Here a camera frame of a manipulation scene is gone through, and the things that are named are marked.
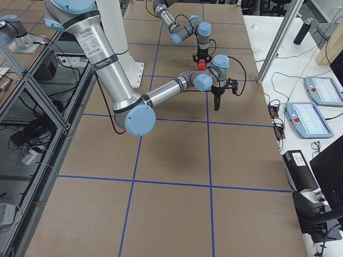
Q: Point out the near teach pendant tablet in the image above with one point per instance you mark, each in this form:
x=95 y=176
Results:
x=308 y=121

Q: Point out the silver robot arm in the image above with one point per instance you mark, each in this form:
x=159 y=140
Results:
x=181 y=28
x=133 y=112

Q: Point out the eyeglasses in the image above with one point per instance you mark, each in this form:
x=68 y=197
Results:
x=316 y=146

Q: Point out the black water bottle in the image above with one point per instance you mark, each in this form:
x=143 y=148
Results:
x=303 y=31

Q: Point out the white central pedestal column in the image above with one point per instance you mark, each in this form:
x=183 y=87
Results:
x=113 y=25

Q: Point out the teach pendant tablet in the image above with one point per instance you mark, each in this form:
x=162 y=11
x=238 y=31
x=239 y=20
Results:
x=324 y=91
x=308 y=121

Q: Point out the aluminium frame post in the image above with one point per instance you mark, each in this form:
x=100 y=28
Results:
x=279 y=38

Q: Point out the small circuit board upper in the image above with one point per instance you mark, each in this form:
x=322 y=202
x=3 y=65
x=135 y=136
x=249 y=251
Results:
x=273 y=110

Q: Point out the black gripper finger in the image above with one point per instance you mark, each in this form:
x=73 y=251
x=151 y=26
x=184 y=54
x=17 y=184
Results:
x=217 y=101

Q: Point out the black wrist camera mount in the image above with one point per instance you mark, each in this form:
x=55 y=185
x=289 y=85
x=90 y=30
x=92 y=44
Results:
x=233 y=85

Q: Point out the small circuit board lower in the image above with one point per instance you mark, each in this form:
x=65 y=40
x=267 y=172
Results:
x=279 y=131

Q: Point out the far teach pendant tablet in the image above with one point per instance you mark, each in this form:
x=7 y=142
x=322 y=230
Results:
x=324 y=91

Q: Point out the wooden board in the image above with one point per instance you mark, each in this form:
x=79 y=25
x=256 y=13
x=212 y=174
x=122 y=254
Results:
x=332 y=32

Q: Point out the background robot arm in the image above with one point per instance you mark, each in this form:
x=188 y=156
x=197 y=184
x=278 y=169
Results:
x=16 y=35

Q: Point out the black monitor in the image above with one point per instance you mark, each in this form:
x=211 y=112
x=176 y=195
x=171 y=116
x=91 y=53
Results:
x=327 y=169

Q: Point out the black brown box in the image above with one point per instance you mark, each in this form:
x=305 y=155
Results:
x=298 y=172

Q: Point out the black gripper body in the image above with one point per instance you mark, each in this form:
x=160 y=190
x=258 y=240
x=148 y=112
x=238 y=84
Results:
x=217 y=91
x=201 y=53

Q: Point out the small circuit board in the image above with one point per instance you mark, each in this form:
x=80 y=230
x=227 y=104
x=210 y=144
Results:
x=279 y=131
x=273 y=110

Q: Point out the red block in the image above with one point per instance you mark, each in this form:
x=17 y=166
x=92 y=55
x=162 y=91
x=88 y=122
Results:
x=201 y=65

